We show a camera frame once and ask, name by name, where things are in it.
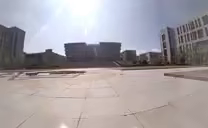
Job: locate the wide dark block building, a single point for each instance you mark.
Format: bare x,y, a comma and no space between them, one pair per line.
92,51

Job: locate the small grey building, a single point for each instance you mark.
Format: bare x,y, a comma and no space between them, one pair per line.
129,56

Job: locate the pale stone slab plaza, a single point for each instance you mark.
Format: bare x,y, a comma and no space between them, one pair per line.
102,100

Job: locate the low pale building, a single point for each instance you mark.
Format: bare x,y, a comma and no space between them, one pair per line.
151,57

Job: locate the dark low planter bed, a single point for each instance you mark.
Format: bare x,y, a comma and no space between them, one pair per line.
55,72

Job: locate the low grey building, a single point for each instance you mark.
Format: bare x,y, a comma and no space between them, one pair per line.
45,58

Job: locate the white multi-storey building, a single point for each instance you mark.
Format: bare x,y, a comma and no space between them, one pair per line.
192,40

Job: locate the raised stone platform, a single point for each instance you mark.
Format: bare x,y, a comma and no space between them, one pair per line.
195,75

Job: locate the tall grey building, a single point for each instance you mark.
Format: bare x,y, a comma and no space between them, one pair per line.
7,45

